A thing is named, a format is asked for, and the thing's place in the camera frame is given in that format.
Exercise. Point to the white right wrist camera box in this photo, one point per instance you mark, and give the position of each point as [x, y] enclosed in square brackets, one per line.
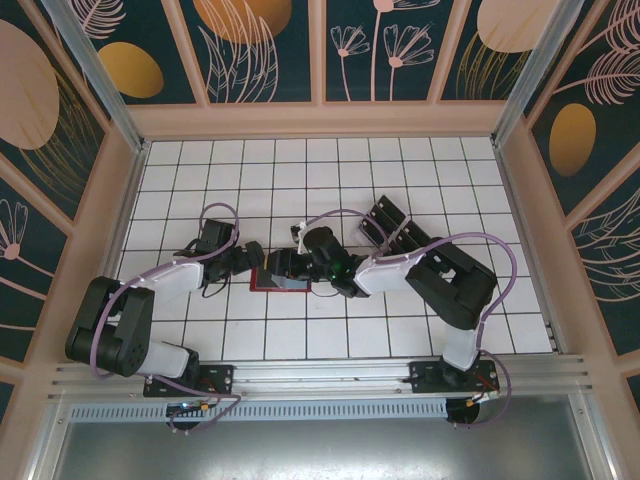
[301, 237]

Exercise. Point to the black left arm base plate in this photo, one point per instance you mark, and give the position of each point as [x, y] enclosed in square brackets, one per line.
[220, 375]

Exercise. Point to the aluminium table side rail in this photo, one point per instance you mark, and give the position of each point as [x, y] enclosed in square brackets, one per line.
[119, 240]
[527, 240]

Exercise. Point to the grey metal panel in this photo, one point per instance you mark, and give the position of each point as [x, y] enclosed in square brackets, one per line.
[320, 450]

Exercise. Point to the red leather card holder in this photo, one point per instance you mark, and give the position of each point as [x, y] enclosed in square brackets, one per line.
[260, 282]

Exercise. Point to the aluminium frame post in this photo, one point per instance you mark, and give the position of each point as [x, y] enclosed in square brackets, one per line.
[92, 70]
[535, 70]

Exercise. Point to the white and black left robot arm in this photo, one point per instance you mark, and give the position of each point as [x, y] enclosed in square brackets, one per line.
[175, 280]

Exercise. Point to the aluminium mounting rail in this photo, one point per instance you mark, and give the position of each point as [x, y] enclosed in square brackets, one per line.
[320, 372]

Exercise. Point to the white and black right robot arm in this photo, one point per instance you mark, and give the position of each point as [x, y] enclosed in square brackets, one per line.
[385, 277]

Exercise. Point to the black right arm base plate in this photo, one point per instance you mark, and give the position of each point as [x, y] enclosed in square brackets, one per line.
[425, 377]

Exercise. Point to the tray of black blocks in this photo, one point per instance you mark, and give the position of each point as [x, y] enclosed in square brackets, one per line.
[361, 235]

